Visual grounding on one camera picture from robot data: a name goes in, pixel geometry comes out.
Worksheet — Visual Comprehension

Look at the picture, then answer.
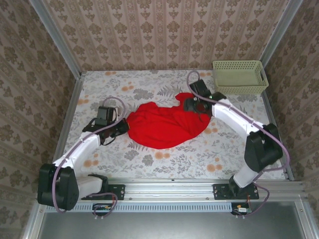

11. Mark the aluminium table side rail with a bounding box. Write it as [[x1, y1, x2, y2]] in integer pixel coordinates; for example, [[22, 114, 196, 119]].
[[261, 91, 295, 181], [53, 72, 86, 162]]

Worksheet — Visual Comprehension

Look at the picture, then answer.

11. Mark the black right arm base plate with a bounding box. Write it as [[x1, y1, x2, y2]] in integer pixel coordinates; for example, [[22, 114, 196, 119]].
[[213, 183, 260, 201]]

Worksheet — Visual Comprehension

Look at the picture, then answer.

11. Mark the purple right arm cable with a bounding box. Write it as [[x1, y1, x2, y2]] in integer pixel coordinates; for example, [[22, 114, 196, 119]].
[[186, 70, 292, 219]]

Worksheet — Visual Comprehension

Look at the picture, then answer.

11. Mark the red t-shirt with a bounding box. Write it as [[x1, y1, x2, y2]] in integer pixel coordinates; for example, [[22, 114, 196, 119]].
[[127, 93, 211, 150]]

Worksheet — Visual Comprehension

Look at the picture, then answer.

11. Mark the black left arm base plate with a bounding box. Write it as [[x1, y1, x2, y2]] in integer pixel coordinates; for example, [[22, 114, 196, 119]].
[[81, 183, 126, 201]]

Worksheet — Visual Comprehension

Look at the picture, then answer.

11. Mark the small electronics board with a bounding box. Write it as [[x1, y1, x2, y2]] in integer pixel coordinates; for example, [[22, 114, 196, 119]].
[[92, 203, 113, 217], [231, 203, 252, 216]]

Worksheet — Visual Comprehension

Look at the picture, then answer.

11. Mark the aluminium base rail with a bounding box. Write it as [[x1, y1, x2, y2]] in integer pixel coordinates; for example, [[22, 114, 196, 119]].
[[37, 178, 309, 202]]

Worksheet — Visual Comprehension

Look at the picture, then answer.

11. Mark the grey metal sheet panel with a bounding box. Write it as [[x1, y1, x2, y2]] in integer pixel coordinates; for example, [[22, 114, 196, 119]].
[[23, 202, 319, 239]]

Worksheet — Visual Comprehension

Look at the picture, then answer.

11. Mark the grey slotted cable duct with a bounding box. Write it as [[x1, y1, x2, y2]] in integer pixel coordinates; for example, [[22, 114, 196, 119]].
[[45, 201, 233, 214]]

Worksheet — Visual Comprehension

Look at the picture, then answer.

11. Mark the pale green plastic basket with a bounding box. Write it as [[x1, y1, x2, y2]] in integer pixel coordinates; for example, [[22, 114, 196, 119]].
[[212, 60, 270, 96]]

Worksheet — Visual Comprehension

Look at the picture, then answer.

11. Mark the aluminium frame post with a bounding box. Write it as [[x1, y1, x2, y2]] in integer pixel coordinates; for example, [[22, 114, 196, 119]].
[[259, 0, 304, 68], [28, 0, 83, 78]]

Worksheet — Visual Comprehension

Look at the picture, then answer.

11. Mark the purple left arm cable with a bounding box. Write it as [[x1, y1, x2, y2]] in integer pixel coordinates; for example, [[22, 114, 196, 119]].
[[53, 97, 127, 220]]

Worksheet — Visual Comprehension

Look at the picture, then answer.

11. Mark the floral table cover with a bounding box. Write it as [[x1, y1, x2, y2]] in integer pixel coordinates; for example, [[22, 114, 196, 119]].
[[57, 70, 287, 180]]

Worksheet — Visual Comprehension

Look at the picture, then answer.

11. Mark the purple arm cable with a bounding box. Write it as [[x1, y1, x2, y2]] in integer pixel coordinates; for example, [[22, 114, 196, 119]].
[[53, 97, 127, 220], [186, 70, 292, 219]]

